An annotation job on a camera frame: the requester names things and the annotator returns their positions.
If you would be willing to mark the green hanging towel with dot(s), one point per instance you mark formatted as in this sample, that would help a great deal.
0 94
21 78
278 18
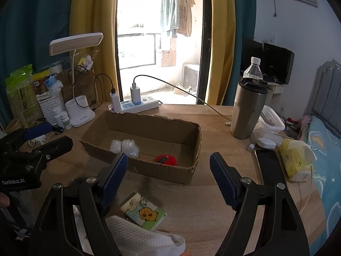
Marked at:
169 13

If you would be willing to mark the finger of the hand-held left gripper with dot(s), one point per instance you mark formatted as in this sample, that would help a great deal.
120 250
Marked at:
57 145
37 130

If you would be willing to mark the clear plastic food container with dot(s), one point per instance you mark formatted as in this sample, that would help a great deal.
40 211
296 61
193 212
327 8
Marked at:
272 120

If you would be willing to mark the cartoon print tissue packet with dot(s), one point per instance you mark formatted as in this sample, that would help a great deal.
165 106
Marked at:
145 214

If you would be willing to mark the white textured cloth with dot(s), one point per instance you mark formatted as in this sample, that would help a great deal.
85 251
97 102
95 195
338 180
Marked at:
133 234

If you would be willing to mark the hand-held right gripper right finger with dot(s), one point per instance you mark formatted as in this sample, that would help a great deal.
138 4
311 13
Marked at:
223 181

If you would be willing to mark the yellow curtain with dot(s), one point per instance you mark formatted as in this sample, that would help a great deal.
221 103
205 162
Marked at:
93 13
222 45

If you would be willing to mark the black roller tool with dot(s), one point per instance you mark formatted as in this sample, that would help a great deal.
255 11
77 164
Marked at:
58 129

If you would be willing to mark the white power strip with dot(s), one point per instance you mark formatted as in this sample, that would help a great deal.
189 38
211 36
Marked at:
145 104

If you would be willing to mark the blue mask package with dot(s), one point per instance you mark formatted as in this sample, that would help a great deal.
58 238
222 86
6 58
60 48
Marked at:
50 82

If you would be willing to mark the white round container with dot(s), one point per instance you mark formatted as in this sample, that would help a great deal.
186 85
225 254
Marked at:
267 142

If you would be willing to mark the black phone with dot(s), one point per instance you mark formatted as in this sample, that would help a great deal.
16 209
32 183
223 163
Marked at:
269 165

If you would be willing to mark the white outdoor unit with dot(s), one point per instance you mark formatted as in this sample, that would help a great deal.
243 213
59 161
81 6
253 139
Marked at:
190 77

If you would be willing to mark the clear water bottle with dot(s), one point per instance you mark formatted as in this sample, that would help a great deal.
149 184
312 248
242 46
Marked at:
253 70

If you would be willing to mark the white medicine bottle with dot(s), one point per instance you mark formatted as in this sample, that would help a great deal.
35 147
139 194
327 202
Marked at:
65 120
57 117

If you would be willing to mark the grey charger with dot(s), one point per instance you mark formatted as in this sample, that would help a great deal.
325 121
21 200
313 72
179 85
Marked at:
135 95

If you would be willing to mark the yellow tissue pack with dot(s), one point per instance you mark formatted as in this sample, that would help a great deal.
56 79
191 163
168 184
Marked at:
290 157

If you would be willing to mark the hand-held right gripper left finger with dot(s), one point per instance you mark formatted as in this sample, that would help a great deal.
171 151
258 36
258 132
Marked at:
115 177

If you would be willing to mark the brown cardboard box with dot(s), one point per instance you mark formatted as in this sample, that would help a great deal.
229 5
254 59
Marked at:
159 171

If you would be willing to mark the white perforated basket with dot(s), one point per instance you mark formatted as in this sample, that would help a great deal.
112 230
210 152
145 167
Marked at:
52 102

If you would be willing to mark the blue printed bedsheet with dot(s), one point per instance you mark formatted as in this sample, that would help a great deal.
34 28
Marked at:
329 160

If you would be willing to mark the person's left hand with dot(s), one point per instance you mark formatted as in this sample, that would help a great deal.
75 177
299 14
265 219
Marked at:
3 200

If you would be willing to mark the steel tumbler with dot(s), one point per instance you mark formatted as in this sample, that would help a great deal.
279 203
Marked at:
246 112

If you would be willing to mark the green packaged paper cups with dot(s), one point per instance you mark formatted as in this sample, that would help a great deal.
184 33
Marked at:
20 96

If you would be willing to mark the white charger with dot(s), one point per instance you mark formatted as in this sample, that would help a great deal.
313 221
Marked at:
115 101

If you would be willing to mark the black monitor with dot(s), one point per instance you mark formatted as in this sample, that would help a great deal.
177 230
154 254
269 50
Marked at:
278 61

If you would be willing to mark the beige hanging shirt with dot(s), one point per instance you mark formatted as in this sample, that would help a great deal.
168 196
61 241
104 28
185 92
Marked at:
186 13

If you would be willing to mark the red plush ball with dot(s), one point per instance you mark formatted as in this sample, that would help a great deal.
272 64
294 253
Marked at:
170 160

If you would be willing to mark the clear plastic packet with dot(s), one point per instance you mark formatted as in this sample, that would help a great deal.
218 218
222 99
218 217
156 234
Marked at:
130 148
116 146

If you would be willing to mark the white desk lamp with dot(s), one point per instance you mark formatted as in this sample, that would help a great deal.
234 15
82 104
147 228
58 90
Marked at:
77 43

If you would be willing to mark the brown paper bag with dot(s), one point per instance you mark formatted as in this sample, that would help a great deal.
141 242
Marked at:
88 90

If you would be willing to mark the teal curtain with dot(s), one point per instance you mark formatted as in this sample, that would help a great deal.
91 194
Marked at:
243 18
34 18

